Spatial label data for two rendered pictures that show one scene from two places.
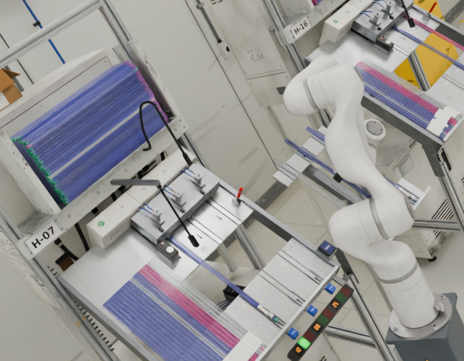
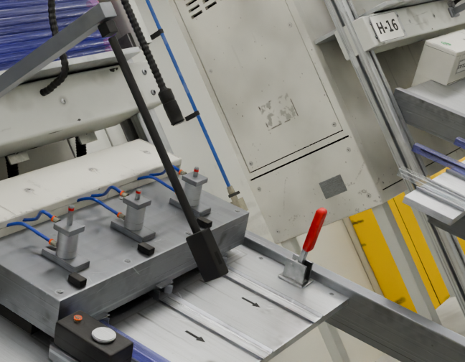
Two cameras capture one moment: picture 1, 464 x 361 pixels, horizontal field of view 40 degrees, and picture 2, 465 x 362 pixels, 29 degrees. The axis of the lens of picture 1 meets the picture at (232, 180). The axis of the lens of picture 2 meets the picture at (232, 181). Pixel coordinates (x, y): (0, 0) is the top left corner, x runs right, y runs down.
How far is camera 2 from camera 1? 1.50 m
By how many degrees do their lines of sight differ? 30
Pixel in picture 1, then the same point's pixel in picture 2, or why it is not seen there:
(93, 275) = not seen: outside the picture
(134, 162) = (13, 111)
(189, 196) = (165, 228)
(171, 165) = (113, 163)
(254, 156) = not seen: outside the picture
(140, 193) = (18, 196)
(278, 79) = (326, 159)
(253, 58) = (273, 122)
